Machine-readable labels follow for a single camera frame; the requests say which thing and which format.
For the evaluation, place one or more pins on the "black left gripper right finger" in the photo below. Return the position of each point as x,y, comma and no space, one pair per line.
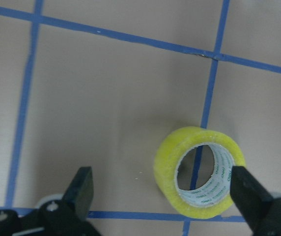
251,199

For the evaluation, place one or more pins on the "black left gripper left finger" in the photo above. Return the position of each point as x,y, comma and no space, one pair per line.
79,194

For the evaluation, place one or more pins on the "yellow tape roll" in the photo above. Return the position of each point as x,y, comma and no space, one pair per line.
212,198

